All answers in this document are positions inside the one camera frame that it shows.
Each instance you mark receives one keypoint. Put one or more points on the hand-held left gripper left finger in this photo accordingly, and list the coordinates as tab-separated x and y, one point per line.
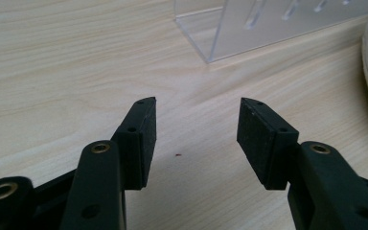
134	150

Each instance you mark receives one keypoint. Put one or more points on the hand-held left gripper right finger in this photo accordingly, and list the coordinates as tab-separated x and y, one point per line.
268	150

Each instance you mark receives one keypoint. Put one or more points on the clear acrylic stand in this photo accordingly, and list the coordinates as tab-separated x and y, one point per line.
236	28

